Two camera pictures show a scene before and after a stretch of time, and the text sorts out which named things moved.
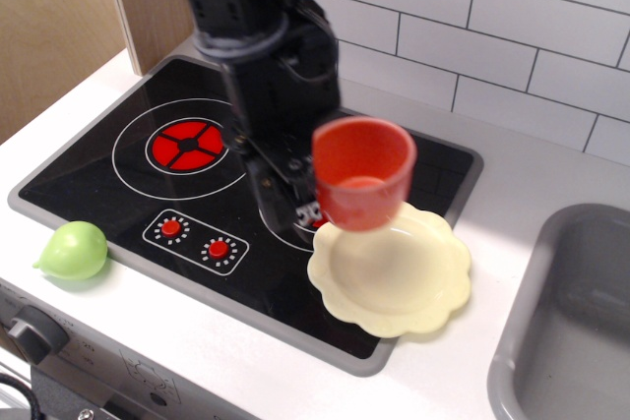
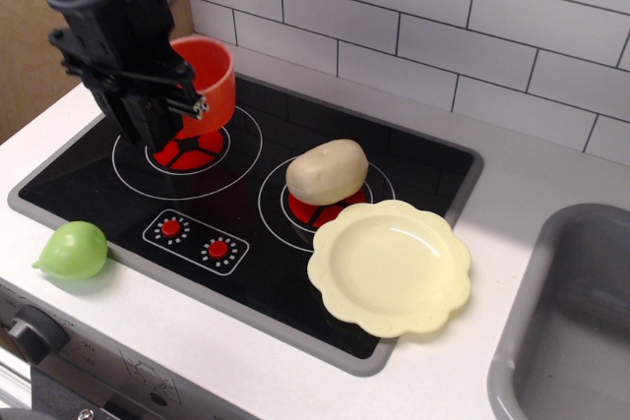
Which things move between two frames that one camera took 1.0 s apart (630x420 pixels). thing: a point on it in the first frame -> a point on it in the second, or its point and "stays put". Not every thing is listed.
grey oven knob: (36, 333) stays put
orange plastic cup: (363, 169) -> (213, 65)
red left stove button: (170, 228) stays put
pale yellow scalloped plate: (407, 276) stays put
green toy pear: (75, 251) stays put
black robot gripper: (274, 100) -> (120, 32)
